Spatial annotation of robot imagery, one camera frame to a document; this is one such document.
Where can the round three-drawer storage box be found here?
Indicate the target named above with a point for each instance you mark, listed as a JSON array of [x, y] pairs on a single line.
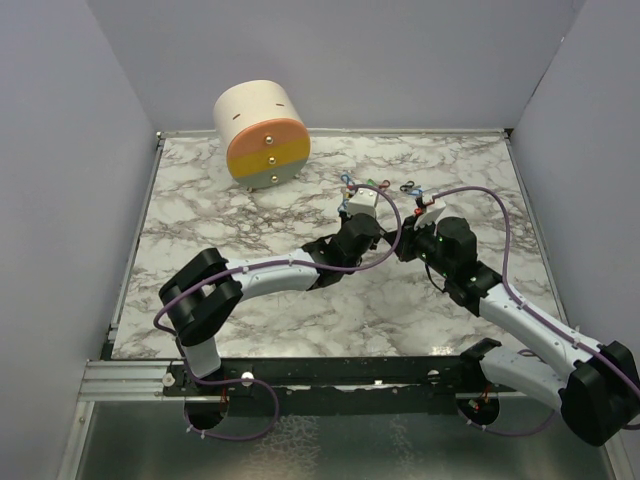
[[266, 141]]

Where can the black S carabiner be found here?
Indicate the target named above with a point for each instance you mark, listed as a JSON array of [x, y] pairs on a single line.
[[407, 187]]

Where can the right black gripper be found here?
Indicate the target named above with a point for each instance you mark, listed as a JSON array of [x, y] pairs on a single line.
[[408, 236]]

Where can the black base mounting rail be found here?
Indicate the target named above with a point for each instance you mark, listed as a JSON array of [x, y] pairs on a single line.
[[329, 386]]

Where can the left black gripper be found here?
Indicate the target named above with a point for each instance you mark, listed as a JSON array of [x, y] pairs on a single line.
[[344, 217]]

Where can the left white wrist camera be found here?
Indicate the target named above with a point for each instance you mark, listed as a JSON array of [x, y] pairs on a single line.
[[363, 201]]

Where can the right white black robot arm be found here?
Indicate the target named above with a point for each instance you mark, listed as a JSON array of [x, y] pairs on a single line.
[[594, 387]]

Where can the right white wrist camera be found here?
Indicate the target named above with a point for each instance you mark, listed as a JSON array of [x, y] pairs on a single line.
[[428, 210]]

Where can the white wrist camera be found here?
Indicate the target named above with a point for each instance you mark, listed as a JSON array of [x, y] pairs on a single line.
[[363, 201], [428, 210]]

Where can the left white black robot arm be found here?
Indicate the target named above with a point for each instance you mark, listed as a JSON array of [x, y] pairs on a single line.
[[200, 298]]

